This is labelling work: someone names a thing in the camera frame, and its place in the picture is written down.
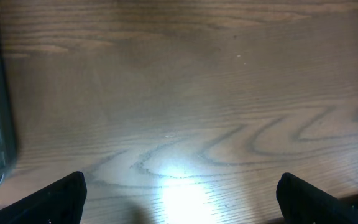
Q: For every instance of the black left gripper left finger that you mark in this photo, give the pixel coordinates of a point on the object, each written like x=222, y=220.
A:
x=60, y=202

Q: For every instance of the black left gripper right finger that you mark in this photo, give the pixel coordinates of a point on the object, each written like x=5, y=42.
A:
x=301, y=202

